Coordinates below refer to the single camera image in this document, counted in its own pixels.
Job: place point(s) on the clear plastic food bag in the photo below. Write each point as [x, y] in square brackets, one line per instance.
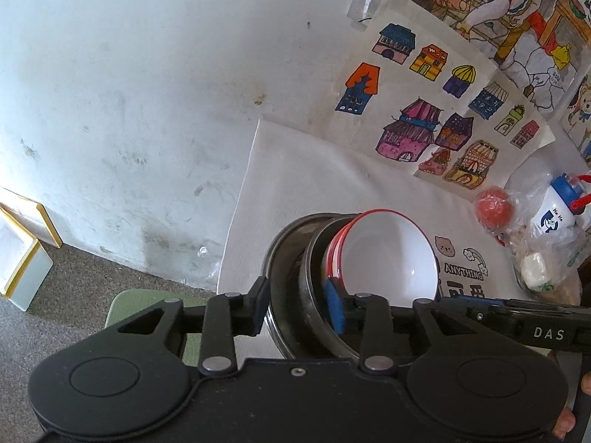
[568, 258]

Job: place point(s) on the coloured houses drawing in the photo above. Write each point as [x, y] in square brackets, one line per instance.
[415, 101]

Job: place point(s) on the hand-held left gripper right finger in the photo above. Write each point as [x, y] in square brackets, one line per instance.
[334, 307]

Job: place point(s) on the white steamed bun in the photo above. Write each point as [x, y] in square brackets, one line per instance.
[535, 272]

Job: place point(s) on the red tomato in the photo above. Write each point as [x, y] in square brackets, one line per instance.
[494, 210]

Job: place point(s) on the green stool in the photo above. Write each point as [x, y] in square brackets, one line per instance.
[138, 304]

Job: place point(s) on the white bottle with blue lid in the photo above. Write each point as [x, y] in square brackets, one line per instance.
[554, 217]

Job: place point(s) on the large stainless steel plate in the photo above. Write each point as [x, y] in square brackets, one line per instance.
[284, 263]

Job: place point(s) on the stainless steel bowl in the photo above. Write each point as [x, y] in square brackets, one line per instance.
[314, 286]

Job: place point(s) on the white box with yellow edge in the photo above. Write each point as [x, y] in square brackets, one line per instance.
[27, 214]
[18, 267]

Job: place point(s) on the drawing of girl with teddy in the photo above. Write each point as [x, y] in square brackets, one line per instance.
[581, 120]

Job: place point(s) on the white printed table mat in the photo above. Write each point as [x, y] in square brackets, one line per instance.
[300, 170]

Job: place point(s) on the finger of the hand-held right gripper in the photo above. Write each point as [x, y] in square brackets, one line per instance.
[489, 314]

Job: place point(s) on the drawing of child with fan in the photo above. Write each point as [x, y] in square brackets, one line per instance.
[508, 9]

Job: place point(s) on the person's right hand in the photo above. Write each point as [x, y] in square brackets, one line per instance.
[565, 424]

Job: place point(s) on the crumpled clear plastic bag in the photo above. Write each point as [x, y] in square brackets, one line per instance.
[521, 180]

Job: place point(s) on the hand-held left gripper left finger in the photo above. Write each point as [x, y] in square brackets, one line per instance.
[256, 309]

